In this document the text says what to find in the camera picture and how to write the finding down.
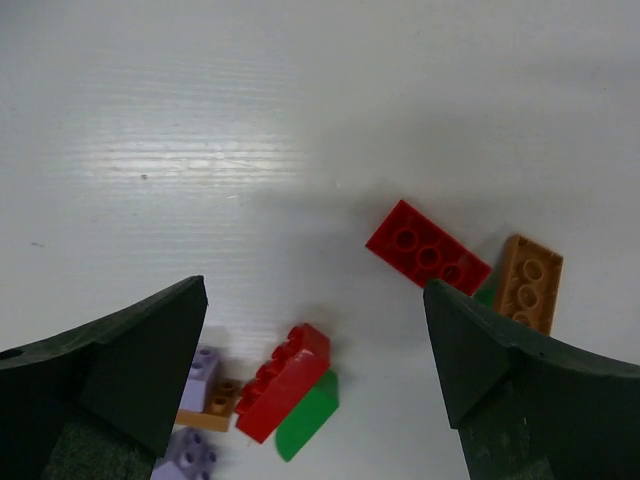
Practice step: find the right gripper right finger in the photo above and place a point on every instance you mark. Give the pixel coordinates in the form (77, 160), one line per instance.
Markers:
(525, 405)

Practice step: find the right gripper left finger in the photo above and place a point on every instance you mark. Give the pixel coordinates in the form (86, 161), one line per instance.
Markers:
(99, 401)

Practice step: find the purple lego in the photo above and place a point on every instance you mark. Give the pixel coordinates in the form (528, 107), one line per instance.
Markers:
(189, 456)
(201, 376)

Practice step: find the brown lego plate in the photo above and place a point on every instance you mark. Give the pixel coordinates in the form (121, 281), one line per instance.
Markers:
(219, 407)

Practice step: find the tan lego plate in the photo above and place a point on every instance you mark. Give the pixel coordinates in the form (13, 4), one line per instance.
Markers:
(528, 283)

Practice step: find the red slope lego brick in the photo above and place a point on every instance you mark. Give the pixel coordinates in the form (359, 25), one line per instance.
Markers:
(294, 367)

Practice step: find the green slope lego brick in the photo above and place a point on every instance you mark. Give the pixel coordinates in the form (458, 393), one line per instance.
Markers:
(308, 416)

